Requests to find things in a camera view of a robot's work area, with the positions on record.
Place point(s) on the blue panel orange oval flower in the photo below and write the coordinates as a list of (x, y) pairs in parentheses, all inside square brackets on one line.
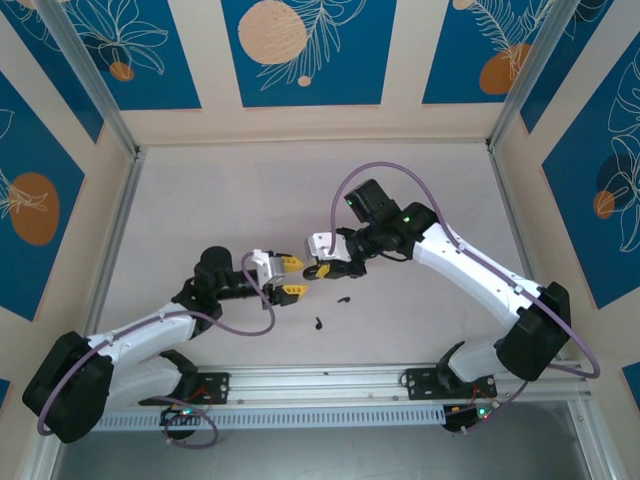
[(30, 150)]

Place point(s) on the aluminium mounting rail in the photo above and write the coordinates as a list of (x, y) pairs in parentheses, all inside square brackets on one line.
[(310, 385)]

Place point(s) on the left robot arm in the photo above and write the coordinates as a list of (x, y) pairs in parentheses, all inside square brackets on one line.
[(140, 335)]

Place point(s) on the blue floral wall panel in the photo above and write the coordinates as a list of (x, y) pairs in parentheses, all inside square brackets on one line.
[(50, 65), (565, 75), (632, 380), (4, 392)]

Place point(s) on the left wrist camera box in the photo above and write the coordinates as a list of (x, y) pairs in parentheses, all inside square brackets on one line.
[(267, 265)]

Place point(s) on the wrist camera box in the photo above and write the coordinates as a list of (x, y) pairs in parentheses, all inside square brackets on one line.
[(267, 265), (320, 245)]

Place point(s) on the grey metal sheet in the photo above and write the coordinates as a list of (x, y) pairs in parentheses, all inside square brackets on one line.
[(350, 455)]

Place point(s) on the aluminium corner frame post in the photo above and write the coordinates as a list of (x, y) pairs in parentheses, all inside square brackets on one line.
[(95, 80), (530, 75)]

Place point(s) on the aluminium front frame leg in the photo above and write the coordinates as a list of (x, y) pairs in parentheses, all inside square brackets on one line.
[(44, 450), (592, 450)]

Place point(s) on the blue panel orange circle fern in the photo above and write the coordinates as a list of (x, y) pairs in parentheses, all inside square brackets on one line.
[(450, 60)]

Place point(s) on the aluminium table side rail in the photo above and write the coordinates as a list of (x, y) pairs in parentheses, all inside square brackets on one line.
[(510, 200), (127, 200)]

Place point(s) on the blue panel white lily drawing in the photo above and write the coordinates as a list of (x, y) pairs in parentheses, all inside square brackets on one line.
[(575, 225)]

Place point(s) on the blue panel large peach circle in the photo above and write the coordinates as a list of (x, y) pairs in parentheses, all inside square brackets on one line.
[(350, 75)]

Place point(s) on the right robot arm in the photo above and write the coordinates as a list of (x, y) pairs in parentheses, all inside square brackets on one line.
[(475, 270)]

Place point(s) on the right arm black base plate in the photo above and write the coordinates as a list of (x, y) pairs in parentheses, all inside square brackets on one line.
[(420, 382)]

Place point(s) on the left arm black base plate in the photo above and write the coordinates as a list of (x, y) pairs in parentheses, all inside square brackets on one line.
[(215, 387)]

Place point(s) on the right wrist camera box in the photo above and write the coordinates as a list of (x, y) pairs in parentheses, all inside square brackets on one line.
[(320, 245)]

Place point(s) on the blue panel small orange dot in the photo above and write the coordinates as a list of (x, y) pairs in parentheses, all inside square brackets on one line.
[(150, 75)]

